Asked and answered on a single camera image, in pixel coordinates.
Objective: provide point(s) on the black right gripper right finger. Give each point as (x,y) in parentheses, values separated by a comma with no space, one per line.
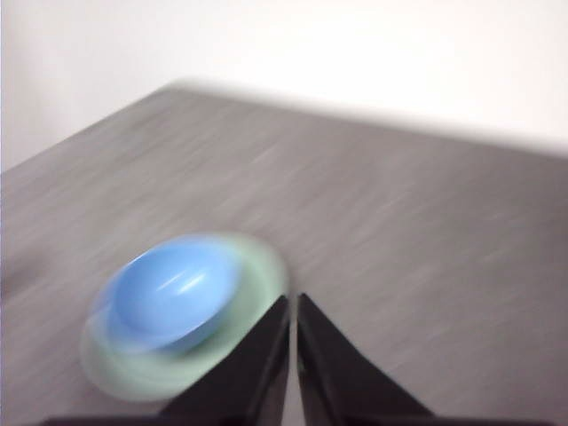
(341,381)

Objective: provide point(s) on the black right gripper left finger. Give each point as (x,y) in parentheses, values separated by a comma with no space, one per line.
(248,377)

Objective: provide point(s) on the blue ribbed bowl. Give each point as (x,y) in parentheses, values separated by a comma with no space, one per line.
(168,288)

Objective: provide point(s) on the green round plate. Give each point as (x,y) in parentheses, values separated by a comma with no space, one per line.
(133,377)

